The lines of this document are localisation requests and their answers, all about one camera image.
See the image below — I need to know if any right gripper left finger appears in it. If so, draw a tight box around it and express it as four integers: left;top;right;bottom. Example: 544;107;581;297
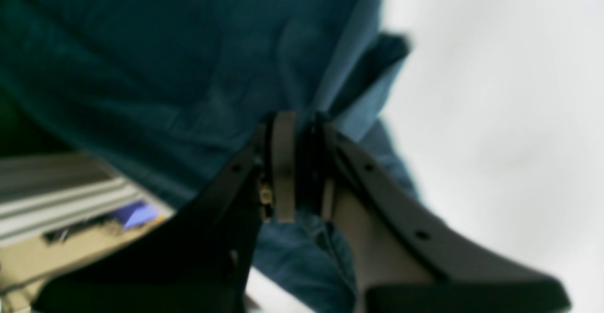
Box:
32;111;296;313

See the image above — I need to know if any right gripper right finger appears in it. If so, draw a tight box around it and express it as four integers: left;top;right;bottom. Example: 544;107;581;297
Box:
311;117;571;313

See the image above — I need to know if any dark blue t-shirt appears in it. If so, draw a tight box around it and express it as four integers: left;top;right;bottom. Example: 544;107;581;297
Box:
0;0;420;313

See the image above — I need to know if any aluminium frame rail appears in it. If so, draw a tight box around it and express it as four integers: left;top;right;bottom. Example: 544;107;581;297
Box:
0;153;174;247

